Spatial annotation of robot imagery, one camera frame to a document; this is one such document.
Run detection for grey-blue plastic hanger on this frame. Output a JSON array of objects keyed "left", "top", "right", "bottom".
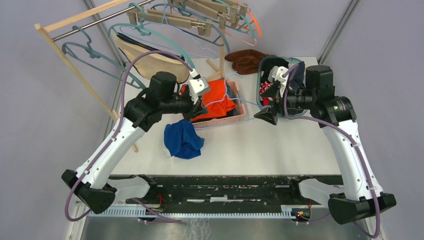
[{"left": 61, "top": 25, "right": 126, "bottom": 82}]

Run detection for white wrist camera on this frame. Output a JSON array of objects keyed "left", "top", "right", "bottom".
[
  {"left": 267, "top": 66, "right": 289, "bottom": 97},
  {"left": 188, "top": 68, "right": 210, "bottom": 103}
]

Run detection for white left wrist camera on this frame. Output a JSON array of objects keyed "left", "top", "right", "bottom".
[{"left": 188, "top": 68, "right": 210, "bottom": 103}]

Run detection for light blue wire hanger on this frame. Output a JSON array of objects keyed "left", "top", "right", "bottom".
[{"left": 114, "top": 8, "right": 219, "bottom": 59}]

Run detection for red white garment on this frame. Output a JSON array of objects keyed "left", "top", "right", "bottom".
[{"left": 259, "top": 81, "right": 274, "bottom": 106}]

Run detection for black garment in basket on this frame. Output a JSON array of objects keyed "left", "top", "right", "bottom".
[{"left": 260, "top": 57, "right": 289, "bottom": 82}]

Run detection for cream navy labelled underwear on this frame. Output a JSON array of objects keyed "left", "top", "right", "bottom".
[{"left": 289, "top": 61, "right": 306, "bottom": 90}]

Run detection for teal oval laundry basket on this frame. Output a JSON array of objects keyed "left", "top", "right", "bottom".
[{"left": 256, "top": 55, "right": 306, "bottom": 108}]

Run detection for pink perforated plastic basket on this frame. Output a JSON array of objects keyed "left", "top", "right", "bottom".
[{"left": 180, "top": 81, "right": 248, "bottom": 129}]

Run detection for brown cloth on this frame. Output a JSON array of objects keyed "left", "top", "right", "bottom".
[{"left": 224, "top": 49, "right": 269, "bottom": 75}]

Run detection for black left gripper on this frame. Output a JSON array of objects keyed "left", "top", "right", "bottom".
[{"left": 161, "top": 86, "right": 209, "bottom": 123}]

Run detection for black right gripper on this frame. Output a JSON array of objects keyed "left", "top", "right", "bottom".
[{"left": 254, "top": 81, "right": 316, "bottom": 125}]

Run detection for orange plastic hanger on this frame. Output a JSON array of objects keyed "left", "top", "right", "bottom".
[{"left": 228, "top": 1, "right": 263, "bottom": 40}]

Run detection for teal plastic hanger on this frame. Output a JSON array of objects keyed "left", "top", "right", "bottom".
[{"left": 107, "top": 2, "right": 196, "bottom": 71}]

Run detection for orange folded garment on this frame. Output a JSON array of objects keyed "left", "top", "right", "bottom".
[{"left": 191, "top": 78, "right": 236, "bottom": 123}]

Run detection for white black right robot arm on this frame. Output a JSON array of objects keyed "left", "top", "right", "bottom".
[{"left": 255, "top": 64, "right": 397, "bottom": 225}]

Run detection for wooden clip hanger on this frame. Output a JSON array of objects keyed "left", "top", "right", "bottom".
[{"left": 127, "top": 8, "right": 212, "bottom": 37}]

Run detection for blue white-lettered underwear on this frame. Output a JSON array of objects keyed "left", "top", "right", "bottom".
[{"left": 163, "top": 119, "right": 205, "bottom": 160}]

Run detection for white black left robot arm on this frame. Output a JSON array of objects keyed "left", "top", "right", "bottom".
[{"left": 61, "top": 71, "right": 210, "bottom": 214}]

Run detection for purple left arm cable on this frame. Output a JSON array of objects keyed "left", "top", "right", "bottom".
[{"left": 63, "top": 49, "right": 200, "bottom": 223}]

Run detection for wooden clothes rack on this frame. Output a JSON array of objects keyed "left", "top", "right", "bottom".
[{"left": 34, "top": 0, "right": 233, "bottom": 153}]

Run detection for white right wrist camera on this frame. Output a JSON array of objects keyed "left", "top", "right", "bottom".
[{"left": 267, "top": 66, "right": 289, "bottom": 97}]

